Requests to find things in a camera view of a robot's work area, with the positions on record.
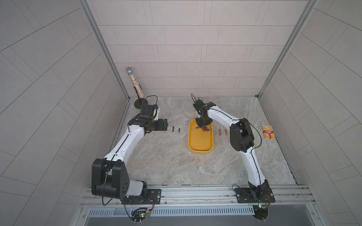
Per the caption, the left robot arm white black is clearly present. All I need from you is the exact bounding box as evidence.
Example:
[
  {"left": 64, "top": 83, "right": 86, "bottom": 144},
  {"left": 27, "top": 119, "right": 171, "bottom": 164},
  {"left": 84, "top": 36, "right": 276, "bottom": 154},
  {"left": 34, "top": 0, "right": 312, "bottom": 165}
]
[{"left": 91, "top": 104, "right": 168, "bottom": 204}]

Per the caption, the yellow red card pack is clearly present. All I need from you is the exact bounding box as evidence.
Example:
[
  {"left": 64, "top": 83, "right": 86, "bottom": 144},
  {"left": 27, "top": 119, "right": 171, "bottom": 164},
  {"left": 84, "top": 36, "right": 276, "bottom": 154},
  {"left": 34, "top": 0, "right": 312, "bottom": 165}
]
[{"left": 261, "top": 125, "right": 276, "bottom": 139}]

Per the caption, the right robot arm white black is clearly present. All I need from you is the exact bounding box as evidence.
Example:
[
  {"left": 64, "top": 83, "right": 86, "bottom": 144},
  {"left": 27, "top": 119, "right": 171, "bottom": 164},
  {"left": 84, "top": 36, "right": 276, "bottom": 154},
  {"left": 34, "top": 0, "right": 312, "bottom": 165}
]
[{"left": 193, "top": 100, "right": 275, "bottom": 202}]

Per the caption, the circuit board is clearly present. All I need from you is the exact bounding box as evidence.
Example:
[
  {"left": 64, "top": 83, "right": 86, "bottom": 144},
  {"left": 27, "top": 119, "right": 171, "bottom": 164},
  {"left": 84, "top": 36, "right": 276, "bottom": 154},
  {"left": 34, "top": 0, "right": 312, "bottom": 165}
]
[
  {"left": 131, "top": 207, "right": 151, "bottom": 224},
  {"left": 253, "top": 205, "right": 269, "bottom": 221}
]

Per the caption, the microphone on black stand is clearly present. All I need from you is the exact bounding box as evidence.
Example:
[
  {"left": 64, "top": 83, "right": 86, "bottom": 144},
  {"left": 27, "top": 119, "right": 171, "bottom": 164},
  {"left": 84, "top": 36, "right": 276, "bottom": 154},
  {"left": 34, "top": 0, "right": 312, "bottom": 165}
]
[{"left": 126, "top": 67, "right": 148, "bottom": 109}]

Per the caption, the right circuit board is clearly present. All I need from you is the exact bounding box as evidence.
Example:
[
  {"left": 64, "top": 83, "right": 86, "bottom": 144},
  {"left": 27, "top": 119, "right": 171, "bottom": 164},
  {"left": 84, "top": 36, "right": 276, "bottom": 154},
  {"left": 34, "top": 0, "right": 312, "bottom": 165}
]
[{"left": 253, "top": 205, "right": 269, "bottom": 221}]

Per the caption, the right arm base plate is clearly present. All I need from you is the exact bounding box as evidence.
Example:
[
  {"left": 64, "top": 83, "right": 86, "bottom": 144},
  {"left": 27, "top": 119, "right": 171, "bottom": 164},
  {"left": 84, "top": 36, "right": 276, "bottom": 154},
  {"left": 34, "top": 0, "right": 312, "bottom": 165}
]
[{"left": 233, "top": 187, "right": 275, "bottom": 204}]

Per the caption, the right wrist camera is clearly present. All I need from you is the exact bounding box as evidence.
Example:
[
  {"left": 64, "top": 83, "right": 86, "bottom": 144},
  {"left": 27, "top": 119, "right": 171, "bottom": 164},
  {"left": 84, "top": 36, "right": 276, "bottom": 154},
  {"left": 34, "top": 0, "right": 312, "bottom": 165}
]
[{"left": 193, "top": 99, "right": 205, "bottom": 115}]

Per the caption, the yellow plastic storage tray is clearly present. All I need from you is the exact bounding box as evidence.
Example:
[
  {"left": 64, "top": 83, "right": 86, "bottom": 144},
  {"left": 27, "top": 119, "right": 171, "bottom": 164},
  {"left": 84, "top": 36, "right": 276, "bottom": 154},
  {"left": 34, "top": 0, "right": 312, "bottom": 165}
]
[{"left": 188, "top": 119, "right": 214, "bottom": 154}]

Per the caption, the left circuit board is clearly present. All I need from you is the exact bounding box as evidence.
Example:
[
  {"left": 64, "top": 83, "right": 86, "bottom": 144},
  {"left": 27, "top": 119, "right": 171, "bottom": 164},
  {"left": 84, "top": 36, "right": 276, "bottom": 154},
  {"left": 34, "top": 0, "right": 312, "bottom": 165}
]
[{"left": 131, "top": 207, "right": 151, "bottom": 224}]

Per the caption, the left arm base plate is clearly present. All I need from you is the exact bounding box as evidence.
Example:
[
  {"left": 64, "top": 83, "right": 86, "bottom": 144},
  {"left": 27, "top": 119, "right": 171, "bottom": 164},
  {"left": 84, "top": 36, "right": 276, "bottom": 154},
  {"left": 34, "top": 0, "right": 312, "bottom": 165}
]
[{"left": 121, "top": 189, "right": 162, "bottom": 205}]

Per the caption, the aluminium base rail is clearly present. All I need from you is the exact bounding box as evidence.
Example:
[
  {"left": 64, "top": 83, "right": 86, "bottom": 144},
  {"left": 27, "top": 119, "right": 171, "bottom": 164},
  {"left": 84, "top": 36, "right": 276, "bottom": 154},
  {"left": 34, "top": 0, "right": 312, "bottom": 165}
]
[{"left": 80, "top": 185, "right": 316, "bottom": 210}]

